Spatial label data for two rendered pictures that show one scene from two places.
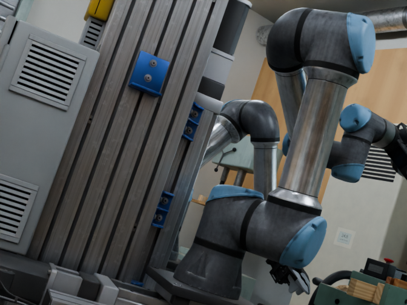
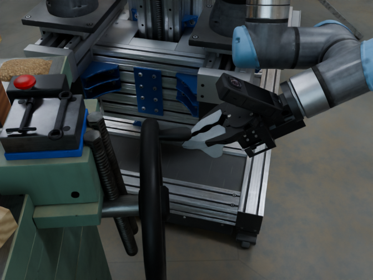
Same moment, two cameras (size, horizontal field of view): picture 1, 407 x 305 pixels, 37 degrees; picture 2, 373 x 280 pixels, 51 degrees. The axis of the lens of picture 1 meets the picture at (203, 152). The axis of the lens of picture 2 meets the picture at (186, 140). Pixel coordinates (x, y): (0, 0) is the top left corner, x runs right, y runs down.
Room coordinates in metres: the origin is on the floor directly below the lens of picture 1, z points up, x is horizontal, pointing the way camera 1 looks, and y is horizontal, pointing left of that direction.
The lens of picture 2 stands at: (2.22, -0.89, 1.34)
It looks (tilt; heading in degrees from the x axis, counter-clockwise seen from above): 44 degrees down; 121
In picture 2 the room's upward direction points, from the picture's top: straight up
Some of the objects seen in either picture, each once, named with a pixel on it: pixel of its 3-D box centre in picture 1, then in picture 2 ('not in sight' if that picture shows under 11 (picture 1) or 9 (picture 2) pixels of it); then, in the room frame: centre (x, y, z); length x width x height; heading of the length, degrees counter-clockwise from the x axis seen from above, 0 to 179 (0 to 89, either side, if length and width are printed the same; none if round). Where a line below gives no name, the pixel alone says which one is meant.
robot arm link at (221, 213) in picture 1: (232, 216); not in sight; (1.34, -0.11, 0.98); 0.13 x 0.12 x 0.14; 60
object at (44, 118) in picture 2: (384, 270); (44, 111); (1.83, -0.63, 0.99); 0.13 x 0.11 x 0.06; 125
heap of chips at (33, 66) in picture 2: (355, 290); (23, 66); (1.60, -0.49, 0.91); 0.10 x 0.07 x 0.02; 35
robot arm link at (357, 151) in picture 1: (344, 158); not in sight; (1.55, -0.35, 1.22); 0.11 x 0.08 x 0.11; 60
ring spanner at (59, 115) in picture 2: not in sight; (60, 114); (1.87, -0.63, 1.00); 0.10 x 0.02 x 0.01; 125
